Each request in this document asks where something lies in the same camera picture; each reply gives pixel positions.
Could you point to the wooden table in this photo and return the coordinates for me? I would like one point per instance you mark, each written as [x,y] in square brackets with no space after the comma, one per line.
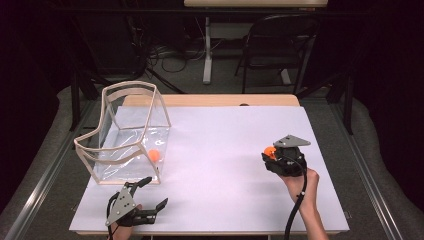
[216,100]

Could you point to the black metal stand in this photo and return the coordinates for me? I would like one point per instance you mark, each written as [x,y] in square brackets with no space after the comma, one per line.
[75,100]
[348,106]

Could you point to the black folding chair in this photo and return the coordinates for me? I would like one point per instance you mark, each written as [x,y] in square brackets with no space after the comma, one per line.
[280,36]

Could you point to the orange ping-pong ball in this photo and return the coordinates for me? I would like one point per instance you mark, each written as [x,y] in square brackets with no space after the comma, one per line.
[269,151]
[154,155]

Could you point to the person's left hand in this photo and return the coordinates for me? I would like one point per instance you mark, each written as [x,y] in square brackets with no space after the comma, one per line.
[121,233]

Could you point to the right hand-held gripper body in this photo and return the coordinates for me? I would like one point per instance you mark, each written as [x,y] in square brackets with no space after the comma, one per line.
[286,163]

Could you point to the person's right hand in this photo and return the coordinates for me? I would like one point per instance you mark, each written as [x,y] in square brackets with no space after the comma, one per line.
[306,186]

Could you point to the clear bag with beige frame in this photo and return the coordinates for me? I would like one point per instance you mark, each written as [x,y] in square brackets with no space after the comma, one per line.
[126,163]

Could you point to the white sheet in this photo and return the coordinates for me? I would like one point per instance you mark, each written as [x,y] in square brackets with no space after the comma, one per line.
[213,143]

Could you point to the white-legged desk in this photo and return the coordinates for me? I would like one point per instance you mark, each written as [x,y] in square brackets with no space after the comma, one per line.
[207,50]

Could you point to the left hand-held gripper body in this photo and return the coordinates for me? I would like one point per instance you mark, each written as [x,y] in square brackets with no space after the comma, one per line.
[121,208]

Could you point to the silver metal rail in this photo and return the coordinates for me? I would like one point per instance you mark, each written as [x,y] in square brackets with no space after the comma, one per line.
[43,180]
[366,180]

